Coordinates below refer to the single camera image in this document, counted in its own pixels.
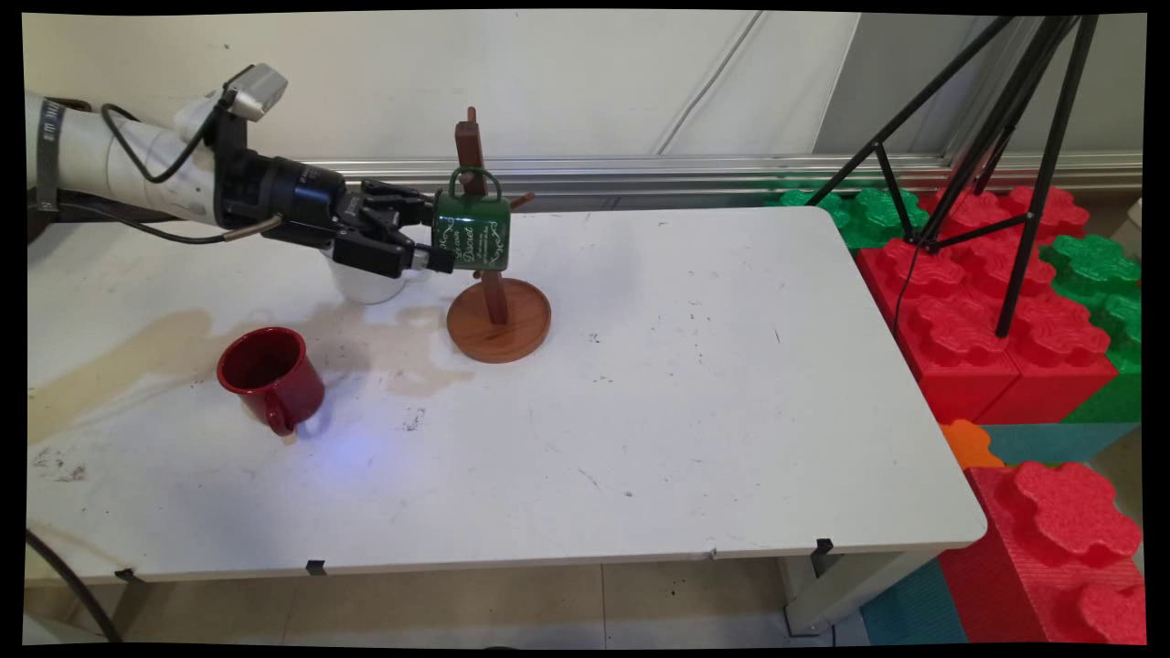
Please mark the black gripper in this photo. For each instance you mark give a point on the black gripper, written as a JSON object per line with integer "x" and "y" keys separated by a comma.
{"x": 302, "y": 201}

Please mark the brown wooden mug tree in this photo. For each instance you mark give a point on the brown wooden mug tree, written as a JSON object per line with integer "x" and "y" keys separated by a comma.
{"x": 498, "y": 329}

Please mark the white enamel mug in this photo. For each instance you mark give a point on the white enamel mug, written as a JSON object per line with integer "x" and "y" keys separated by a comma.
{"x": 366, "y": 285}

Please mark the white table leg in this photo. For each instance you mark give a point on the white table leg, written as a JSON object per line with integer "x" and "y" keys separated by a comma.
{"x": 850, "y": 585}

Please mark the green foam block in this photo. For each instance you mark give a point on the green foam block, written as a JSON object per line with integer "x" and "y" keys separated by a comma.
{"x": 1092, "y": 270}
{"x": 873, "y": 215}

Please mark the black tripod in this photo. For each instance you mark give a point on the black tripod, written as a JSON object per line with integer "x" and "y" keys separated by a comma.
{"x": 1028, "y": 219}

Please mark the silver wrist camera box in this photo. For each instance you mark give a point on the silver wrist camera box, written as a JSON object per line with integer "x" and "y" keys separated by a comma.
{"x": 258, "y": 90}

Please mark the white wall conduit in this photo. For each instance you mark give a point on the white wall conduit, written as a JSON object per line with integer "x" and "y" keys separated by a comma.
{"x": 708, "y": 82}

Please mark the orange foam block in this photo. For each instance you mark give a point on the orange foam block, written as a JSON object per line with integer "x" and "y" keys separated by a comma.
{"x": 967, "y": 446}

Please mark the large red foam block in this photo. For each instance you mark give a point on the large red foam block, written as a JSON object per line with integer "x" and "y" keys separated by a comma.
{"x": 1069, "y": 512}
{"x": 951, "y": 329}

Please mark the teal foam block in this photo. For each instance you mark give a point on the teal foam block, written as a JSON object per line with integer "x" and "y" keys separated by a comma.
{"x": 1051, "y": 443}
{"x": 914, "y": 612}

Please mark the aluminium wall rail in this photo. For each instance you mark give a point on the aluminium wall rail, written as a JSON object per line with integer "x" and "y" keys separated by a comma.
{"x": 640, "y": 174}

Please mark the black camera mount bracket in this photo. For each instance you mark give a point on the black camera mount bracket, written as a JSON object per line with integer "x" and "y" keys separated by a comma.
{"x": 230, "y": 174}

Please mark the green mug with white print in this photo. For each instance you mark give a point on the green mug with white print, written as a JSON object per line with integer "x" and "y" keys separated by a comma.
{"x": 471, "y": 228}

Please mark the black table edge clip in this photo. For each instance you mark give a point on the black table edge clip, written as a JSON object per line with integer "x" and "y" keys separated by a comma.
{"x": 128, "y": 576}
{"x": 824, "y": 546}
{"x": 316, "y": 567}

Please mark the red enamel mug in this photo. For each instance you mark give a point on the red enamel mug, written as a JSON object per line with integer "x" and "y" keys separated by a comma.
{"x": 292, "y": 388}

